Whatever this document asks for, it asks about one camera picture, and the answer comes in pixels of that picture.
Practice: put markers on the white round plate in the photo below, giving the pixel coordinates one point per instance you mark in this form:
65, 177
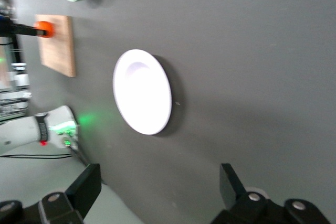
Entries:
143, 93

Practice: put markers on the wooden cutting board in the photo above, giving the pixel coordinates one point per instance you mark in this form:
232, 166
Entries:
57, 53

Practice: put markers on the orange fruit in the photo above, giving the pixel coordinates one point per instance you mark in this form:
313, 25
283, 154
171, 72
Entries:
49, 28

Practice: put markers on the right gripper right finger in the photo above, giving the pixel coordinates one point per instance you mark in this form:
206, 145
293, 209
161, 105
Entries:
232, 190

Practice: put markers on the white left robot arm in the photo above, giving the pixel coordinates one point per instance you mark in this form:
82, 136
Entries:
21, 132

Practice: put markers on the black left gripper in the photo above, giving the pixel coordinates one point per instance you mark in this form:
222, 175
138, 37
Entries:
5, 28

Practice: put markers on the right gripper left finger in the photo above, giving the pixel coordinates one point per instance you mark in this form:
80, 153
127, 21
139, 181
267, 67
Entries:
85, 190

